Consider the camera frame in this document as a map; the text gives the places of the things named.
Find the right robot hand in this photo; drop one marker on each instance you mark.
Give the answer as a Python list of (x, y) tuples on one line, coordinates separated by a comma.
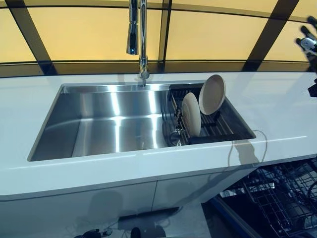
[(308, 44)]

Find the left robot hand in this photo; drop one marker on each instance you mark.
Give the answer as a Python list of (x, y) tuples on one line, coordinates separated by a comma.
[(96, 234)]

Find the large beige plate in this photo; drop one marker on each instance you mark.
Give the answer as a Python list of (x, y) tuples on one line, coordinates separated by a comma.
[(213, 96)]

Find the small beige plate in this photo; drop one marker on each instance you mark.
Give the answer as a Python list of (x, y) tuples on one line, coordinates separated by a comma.
[(192, 116)]

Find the black left robot foot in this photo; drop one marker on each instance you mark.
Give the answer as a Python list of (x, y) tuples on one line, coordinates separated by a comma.
[(135, 233)]

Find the white glossy cabinet door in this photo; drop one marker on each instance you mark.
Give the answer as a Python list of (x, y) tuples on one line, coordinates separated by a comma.
[(62, 213), (188, 191)]

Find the stainless steel sink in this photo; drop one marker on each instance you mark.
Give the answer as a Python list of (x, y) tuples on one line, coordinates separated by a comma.
[(104, 119)]

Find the black dish drying rack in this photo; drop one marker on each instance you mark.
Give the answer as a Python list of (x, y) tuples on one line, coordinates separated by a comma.
[(218, 126)]

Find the chrome gooseneck faucet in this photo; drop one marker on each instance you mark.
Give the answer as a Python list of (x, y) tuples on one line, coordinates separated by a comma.
[(143, 37)]

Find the dark window frame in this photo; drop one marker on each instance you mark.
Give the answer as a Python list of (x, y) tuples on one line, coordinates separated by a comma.
[(31, 37)]

